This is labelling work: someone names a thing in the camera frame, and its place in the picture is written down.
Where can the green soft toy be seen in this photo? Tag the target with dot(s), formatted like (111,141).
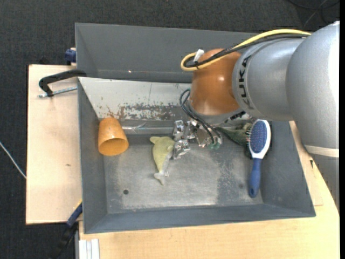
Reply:
(237,136)

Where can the yellow-green toy dolphin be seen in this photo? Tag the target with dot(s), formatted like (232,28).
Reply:
(161,152)

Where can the black cylinder on white bracket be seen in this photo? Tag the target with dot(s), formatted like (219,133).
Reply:
(238,116)

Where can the orange plastic cup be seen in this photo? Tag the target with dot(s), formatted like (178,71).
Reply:
(111,136)

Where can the grey metal bin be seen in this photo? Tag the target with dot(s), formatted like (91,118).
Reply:
(188,182)

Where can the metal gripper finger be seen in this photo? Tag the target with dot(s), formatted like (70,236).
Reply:
(180,129)
(180,148)

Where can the blue and white hairbrush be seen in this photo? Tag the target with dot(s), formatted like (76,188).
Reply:
(259,139)

